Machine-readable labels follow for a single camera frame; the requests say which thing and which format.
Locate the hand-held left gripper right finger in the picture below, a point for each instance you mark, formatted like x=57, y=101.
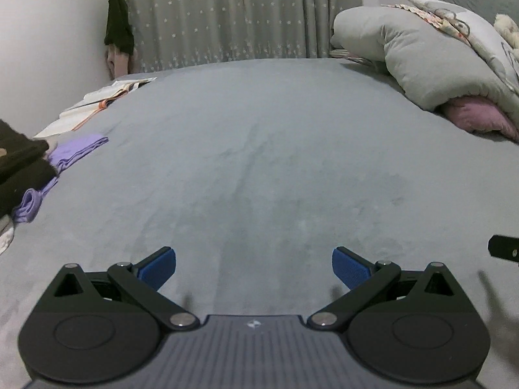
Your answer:
x=350, y=267

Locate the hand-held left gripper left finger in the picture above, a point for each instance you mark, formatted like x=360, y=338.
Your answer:
x=160, y=265

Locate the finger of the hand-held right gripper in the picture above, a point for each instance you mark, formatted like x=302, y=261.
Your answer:
x=505, y=247

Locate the pink pillow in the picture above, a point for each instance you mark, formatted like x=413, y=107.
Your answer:
x=474, y=115

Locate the grey bed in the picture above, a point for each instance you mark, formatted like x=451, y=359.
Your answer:
x=263, y=162

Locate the purple cloth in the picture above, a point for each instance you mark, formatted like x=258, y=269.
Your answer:
x=77, y=150

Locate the grey white cloth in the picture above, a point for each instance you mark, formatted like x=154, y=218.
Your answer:
x=6, y=235

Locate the black folded garment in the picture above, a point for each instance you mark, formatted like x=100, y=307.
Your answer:
x=20, y=162

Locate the pink hanging garment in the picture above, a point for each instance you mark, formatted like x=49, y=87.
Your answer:
x=119, y=65

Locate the striped pink cloth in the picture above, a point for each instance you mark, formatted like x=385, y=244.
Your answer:
x=344, y=53

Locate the grey folded duvet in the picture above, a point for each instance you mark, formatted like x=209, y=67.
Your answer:
x=405, y=56

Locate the cartoon print pillow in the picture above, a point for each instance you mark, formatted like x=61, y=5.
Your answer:
x=478, y=32

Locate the white plush toy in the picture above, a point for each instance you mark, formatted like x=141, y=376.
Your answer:
x=509, y=28

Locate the dark green hanging garment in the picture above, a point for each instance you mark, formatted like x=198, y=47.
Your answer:
x=118, y=28

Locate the grey star print curtain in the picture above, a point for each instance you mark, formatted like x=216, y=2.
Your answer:
x=243, y=12

